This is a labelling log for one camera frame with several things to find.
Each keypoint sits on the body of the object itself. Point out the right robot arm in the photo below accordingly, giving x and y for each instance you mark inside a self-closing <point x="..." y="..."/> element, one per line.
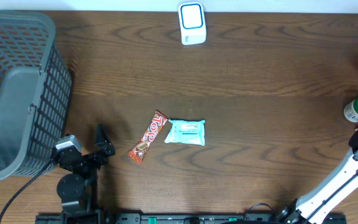
<point x="314" y="206"/>

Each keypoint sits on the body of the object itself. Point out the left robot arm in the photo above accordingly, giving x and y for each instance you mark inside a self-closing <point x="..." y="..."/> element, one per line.
<point x="78" y="190"/>

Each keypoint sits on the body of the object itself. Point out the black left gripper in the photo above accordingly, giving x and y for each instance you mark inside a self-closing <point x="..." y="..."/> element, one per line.
<point x="104" y="143"/>

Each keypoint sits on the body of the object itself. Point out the white barcode scanner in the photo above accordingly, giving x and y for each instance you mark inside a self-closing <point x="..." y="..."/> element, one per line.
<point x="192" y="23"/>

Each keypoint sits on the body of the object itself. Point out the grey plastic mesh basket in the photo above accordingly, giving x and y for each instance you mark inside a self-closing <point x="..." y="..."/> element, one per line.
<point x="35" y="91"/>

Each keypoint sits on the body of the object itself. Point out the red Top chocolate bar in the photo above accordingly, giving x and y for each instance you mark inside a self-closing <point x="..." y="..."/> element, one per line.
<point x="157" y="123"/>

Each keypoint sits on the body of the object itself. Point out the teal wet wipes pack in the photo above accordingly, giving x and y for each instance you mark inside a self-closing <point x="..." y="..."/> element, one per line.
<point x="186" y="132"/>

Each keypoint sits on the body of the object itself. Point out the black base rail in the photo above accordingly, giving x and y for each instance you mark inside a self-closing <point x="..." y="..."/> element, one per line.
<point x="136" y="218"/>

